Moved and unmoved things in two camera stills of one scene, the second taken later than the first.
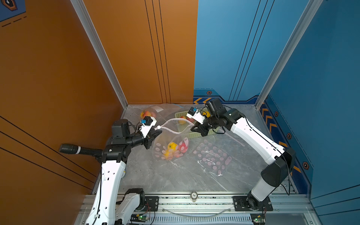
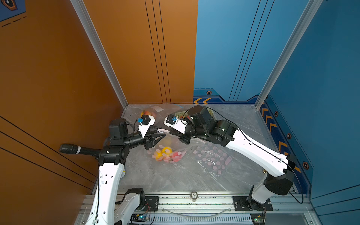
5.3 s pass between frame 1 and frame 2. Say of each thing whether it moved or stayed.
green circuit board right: stayed
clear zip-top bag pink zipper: stayed
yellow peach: stayed
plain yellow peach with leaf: moved
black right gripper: moved
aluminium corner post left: stayed
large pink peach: moved
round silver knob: stayed
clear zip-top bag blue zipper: stayed
